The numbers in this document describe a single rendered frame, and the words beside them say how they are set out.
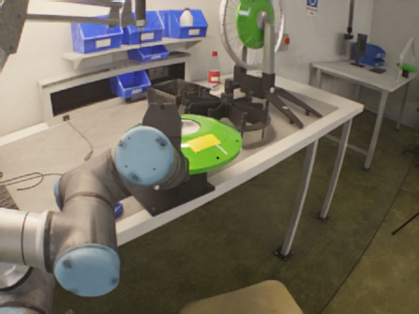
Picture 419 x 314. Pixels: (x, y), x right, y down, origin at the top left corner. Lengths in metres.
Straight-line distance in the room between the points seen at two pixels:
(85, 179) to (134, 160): 0.06
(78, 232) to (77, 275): 0.04
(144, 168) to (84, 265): 0.13
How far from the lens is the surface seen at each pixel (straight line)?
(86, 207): 0.29
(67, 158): 1.06
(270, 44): 1.37
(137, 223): 0.72
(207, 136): 0.71
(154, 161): 0.31
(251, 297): 0.93
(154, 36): 1.47
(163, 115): 0.44
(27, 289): 0.48
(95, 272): 0.25
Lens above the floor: 1.39
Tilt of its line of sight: 29 degrees down
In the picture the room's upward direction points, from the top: 2 degrees clockwise
